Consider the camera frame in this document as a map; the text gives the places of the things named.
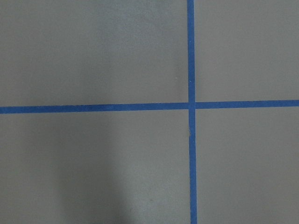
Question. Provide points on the crossing blue tape strip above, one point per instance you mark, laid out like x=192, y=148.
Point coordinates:
x=191, y=111

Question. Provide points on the long blue tape strip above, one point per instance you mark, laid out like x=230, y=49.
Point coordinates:
x=147, y=106

